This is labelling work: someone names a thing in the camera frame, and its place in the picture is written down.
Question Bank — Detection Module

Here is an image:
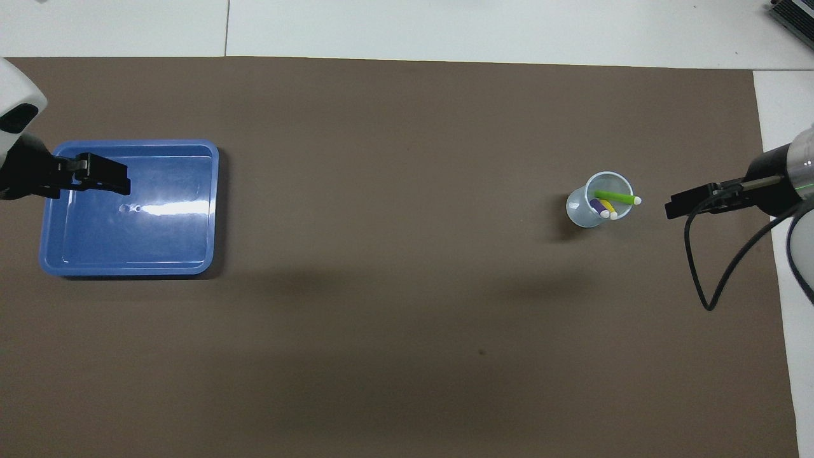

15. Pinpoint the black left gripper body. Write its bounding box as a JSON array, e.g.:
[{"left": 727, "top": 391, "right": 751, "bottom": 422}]
[{"left": 0, "top": 132, "right": 90, "bottom": 201}]

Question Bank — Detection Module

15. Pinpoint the grey ribbed device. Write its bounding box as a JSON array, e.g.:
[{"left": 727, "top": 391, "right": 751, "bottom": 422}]
[{"left": 766, "top": 0, "right": 814, "bottom": 32}]

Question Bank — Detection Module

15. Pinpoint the brown table mat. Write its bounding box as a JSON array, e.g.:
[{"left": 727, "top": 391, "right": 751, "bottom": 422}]
[{"left": 0, "top": 56, "right": 800, "bottom": 458}]

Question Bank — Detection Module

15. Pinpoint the blue plastic tray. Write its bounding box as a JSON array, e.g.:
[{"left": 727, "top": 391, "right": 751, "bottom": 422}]
[{"left": 39, "top": 139, "right": 220, "bottom": 277}]

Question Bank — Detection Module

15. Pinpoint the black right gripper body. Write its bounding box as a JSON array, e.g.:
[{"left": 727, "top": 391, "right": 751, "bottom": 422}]
[{"left": 717, "top": 144, "right": 803, "bottom": 217}]

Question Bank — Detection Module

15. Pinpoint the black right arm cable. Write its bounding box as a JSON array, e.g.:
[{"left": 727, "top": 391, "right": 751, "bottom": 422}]
[{"left": 684, "top": 210, "right": 792, "bottom": 312}]

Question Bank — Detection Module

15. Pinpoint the green pen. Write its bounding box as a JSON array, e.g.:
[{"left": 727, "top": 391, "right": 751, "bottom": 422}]
[{"left": 595, "top": 189, "right": 642, "bottom": 205}]

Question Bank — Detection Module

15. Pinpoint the translucent plastic cup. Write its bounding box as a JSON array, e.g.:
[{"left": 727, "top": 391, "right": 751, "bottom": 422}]
[{"left": 566, "top": 170, "right": 635, "bottom": 228}]

